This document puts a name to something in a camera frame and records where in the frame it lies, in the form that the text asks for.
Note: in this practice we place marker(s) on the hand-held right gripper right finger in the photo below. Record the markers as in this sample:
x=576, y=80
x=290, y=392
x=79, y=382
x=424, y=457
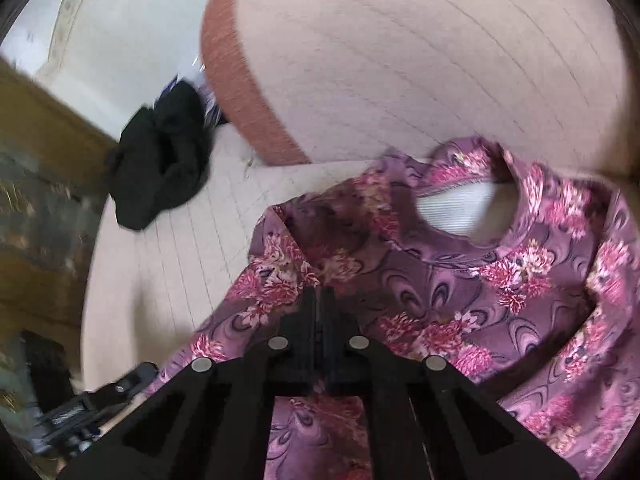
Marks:
x=332, y=330

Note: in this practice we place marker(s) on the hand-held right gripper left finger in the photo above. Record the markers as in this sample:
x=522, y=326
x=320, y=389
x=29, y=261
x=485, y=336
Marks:
x=307, y=330

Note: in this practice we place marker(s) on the purple floral shirt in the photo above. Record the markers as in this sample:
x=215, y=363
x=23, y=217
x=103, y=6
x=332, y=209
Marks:
x=425, y=300

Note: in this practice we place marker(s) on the black clothes pile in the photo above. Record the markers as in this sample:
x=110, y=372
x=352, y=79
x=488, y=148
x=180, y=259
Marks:
x=155, y=170

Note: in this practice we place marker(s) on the wooden door with glass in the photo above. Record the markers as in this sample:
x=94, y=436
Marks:
x=40, y=160

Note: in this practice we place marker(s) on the pink quilted sofa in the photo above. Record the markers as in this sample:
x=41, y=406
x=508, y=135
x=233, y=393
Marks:
x=400, y=60

